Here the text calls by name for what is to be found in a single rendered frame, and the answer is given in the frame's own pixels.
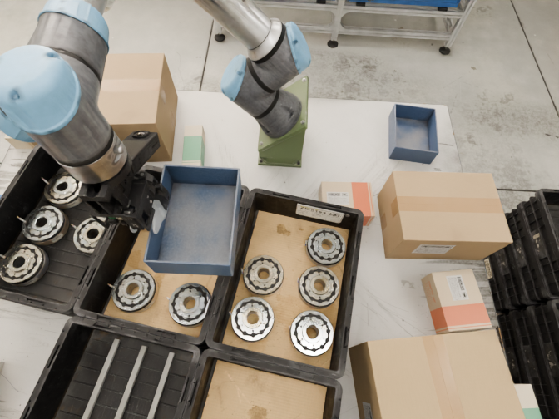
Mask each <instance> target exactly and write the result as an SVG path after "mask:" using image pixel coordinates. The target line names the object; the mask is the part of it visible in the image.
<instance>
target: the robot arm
mask: <svg viewBox="0 0 559 419"><path fill-rule="evenodd" d="M193 1H194V2H195V3H197V4H198V5H199V6H200V7H201V8H202V9H204V10H205V11H206V12H207V13H208V14H209V15H210V16H212V17H213V18H214V19H215V20H216V21H217V22H218V23H219V24H220V25H221V26H222V27H223V28H225V29H226V30H227V31H228V32H229V33H230V34H231V35H233V36H234V37H235V38H236V39H237V40H238V41H239V42H241V43H242V44H243V45H244V46H245V47H247V54H248V57H247V58H246V57H245V56H243V55H241V54H240V55H237V56H235V57H234V58H233V59H232V60H231V62H230V63H229V65H228V66H227V68H226V69H225V72H224V74H223V77H222V79H221V83H220V89H221V91H222V93H223V94H224V95H225V96H227V97H228V98H229V99H230V101H233V102H234V103H235V104H236V105H237V106H239V107H240V108H241V109H243V110H244V111H246V112H247V113H248V114H249V115H251V116H252V117H254V118H255V119H256V121H257V122H258V124H259V125H260V128H261V129H262V131H263V132H264V133H265V134H266V135H267V136H269V137H270V138H279V137H281V136H284V135H285V134H287V133H288V132H289V131H290V130H291V129H292V128H293V127H294V125H295V124H296V122H297V121H298V119H299V117H300V114H301V111H302V103H301V100H300V99H299V98H298V97H297V96H296V95H295V94H293V93H290V92H288V91H285V90H282V89H280V88H281V87H282V86H284V85H285V84H286V83H288V82H289V81H291V80H292V79H293V78H295V77H296V76H298V75H299V74H301V72H302V71H304V70H305V69H306V68H307V67H308V66H309V65H310V63H311V54H310V51H309V47H308V44H307V42H306V41H305V39H304V36H303V34H302V32H301V31H300V29H299V28H298V27H297V25H296V24H295V23H294V22H287V23H286V25H284V24H283V23H282V22H281V21H280V20H279V19H278V18H271V19H269V18H268V17H267V16H266V15H265V14H264V13H263V12H262V11H261V10H260V9H259V8H258V7H257V6H256V5H255V4H254V3H253V2H252V1H251V0H193ZM114 2H115V0H48V1H47V3H46V4H45V6H44V8H43V10H42V11H41V12H39V14H38V17H37V21H38V23H37V26H36V27H35V29H34V31H33V33H32V35H31V36H30V38H29V40H28V42H27V45H26V46H21V47H16V48H13V49H12V50H9V51H7V52H5V53H3V54H2V55H1V56H0V130H1V131H2V132H3V133H4V134H6V135H7V136H10V137H12V138H13V139H14V140H19V141H23V142H37V143H38V144H39V145H40V146H41V147H42V148H43V149H44V150H45V151H46V152H47V153H48V154H49V155H51V156H52V157H53V158H54V159H55V160H56V162H57V163H58V164H59V165H61V166H62V167H63V168H64V169H65V170H66V171H67V172H68V173H69V174H70V175H71V176H72V177H74V178H75V179H76V180H78V181H80V182H82V185H81V188H80V190H79V192H78V195H77V196H78V197H79V198H80V199H81V200H83V201H84V202H85V203H86V204H87V205H89V206H90V207H91V208H92V209H91V212H90V214H89V215H90V216H91V217H92V218H93V219H94V220H95V221H96V222H97V223H99V224H100V225H101V226H103V227H104V228H105V229H109V226H110V224H119V223H121V224H122V225H127V226H130V231H131V232H132V233H135V232H136V231H137V230H138V229H140V230H144V229H146V230H147V231H150V230H151V224H152V229H153V232H154V234H157V233H158V231H159V229H160V227H161V222H162V221H163V220H164V219H165V218H166V214H167V210H168V204H169V198H170V194H169V192H168V190H167V189H166V188H165V187H164V186H163V184H162V183H158V181H157V179H156V178H154V176H153V175H151V174H149V173H147V172H145V171H139V169H140V168H141V167H142V166H143V165H144V164H145V163H146V162H147V161H148V160H149V159H150V158H151V156H152V155H153V154H154V153H155V152H156V151H157V150H158V148H159V147H160V142H159V137H158V134H157V132H149V131H133V132H132V133H131V134H130V135H129V136H128V137H127V138H126V139H124V140H123V141H121V140H120V139H119V137H118V136H117V134H116V133H115V131H114V130H113V129H112V127H111V125H110V124H109V122H108V121H107V119H106V118H105V117H104V115H103V114H102V113H101V111H100V110H99V107H98V100H99V95H100V90H101V83H102V78H103V73H104V69H105V64H106V55H107V54H108V53H109V50H110V47H109V43H108V42H109V28H108V26H107V23H106V20H105V19H104V17H103V16H102V15H103V13H104V12H107V11H109V10H110V9H111V8H112V6H113V4H114ZM97 217H106V219H105V222H104V223H103V222H101V221H100V220H99V219H98V218H97ZM120 220H121V222H120Z"/></svg>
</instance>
